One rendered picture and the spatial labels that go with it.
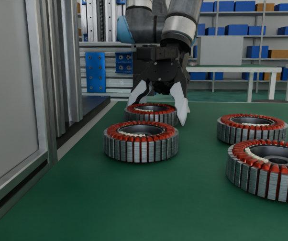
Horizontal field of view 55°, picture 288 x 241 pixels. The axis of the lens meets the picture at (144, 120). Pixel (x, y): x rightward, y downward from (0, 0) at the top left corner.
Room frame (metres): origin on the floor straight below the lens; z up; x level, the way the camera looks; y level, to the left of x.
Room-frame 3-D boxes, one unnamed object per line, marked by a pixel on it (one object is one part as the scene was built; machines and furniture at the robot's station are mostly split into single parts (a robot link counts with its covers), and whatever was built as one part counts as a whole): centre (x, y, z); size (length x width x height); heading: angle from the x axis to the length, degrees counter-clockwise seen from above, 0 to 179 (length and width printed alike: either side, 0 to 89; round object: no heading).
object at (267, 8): (6.70, -2.68, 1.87); 0.40 x 0.36 x 0.17; 175
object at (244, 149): (0.30, -0.15, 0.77); 0.11 x 0.11 x 0.04
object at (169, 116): (0.57, -0.01, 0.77); 0.11 x 0.11 x 0.04
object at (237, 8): (6.72, -2.23, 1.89); 0.42 x 0.42 x 0.22; 86
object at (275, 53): (6.66, -3.12, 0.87); 0.42 x 0.40 x 0.19; 85
